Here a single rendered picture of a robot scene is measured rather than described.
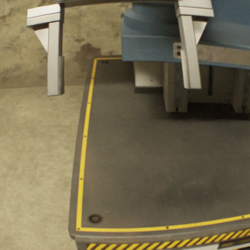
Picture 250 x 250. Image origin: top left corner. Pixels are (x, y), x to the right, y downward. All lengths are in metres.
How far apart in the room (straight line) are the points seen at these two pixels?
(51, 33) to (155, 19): 0.65
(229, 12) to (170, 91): 0.45
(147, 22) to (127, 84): 0.71
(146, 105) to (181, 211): 0.58
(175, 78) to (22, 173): 0.82
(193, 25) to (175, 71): 1.03
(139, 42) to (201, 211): 0.49
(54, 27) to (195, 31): 0.14
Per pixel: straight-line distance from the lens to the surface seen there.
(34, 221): 1.55
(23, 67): 2.50
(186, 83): 0.39
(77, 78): 2.45
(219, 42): 1.03
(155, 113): 1.48
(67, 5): 0.41
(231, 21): 1.30
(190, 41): 0.38
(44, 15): 0.39
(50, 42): 0.38
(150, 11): 1.02
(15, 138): 2.05
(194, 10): 0.39
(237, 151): 1.33
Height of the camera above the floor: 1.11
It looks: 33 degrees down
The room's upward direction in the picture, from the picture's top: 1 degrees counter-clockwise
